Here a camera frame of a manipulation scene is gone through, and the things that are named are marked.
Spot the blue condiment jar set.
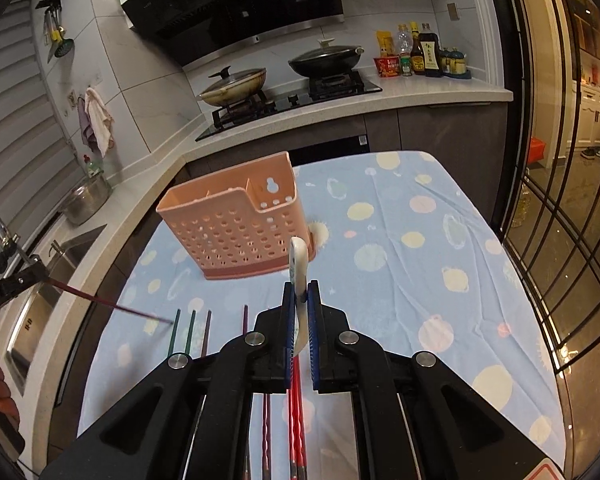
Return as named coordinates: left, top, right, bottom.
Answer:
left=440, top=48, right=471, bottom=79

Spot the black gas stove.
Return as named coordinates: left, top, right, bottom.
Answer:
left=196, top=70, right=382, bottom=141

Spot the steel pot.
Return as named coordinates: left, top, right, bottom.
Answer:
left=59, top=172, right=112, bottom=226

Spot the green chopstick outer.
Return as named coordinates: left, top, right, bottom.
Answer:
left=168, top=309, right=182, bottom=358

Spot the hanging white towel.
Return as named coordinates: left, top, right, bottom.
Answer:
left=84, top=87, right=114, bottom=158

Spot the green chopstick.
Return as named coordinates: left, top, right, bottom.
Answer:
left=184, top=310, right=197, bottom=356
left=168, top=309, right=182, bottom=358

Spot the purple hanging cloth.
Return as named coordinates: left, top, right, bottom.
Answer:
left=76, top=96, right=98, bottom=153

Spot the blue planet-print tablecloth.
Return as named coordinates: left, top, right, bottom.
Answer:
left=79, top=152, right=566, bottom=479

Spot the clear plastic bottle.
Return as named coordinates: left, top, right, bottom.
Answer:
left=396, top=24, right=413, bottom=56

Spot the bright red chopstick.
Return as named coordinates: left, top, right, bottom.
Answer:
left=287, top=358, right=299, bottom=480
left=297, top=388, right=308, bottom=480

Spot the hanging utensil rack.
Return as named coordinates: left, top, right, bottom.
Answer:
left=35, top=0, right=74, bottom=63

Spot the green chopstick inner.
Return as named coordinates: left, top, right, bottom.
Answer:
left=184, top=310, right=197, bottom=356

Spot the black range hood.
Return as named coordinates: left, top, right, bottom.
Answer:
left=120, top=0, right=343, bottom=67

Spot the red instant noodle cup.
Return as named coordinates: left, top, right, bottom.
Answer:
left=374, top=55, right=401, bottom=78

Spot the brown chopstick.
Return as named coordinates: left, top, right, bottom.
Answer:
left=200, top=310, right=212, bottom=358

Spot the pink perforated utensil basket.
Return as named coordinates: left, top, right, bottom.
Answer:
left=157, top=152, right=316, bottom=281

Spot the black wok with lid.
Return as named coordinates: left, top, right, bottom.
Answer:
left=288, top=38, right=364, bottom=79

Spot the built-in black oven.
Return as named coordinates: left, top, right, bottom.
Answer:
left=288, top=134, right=372, bottom=167

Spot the white ceramic spoon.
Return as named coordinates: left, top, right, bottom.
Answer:
left=289, top=236, right=309, bottom=356

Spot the yellow seasoning packet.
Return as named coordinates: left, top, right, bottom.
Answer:
left=376, top=30, right=396, bottom=58

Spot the beige frying pan with lid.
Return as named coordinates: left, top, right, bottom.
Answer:
left=196, top=66, right=266, bottom=107

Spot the amber sauce bottle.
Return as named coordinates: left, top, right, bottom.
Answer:
left=411, top=22, right=425, bottom=76

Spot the maroon chopstick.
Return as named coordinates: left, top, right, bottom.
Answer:
left=242, top=304, right=249, bottom=335
left=261, top=393, right=271, bottom=480

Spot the dark red chopstick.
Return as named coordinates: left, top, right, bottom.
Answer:
left=45, top=278, right=174, bottom=325

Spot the dark soy sauce bottle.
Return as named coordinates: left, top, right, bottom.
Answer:
left=419, top=23, right=443, bottom=77

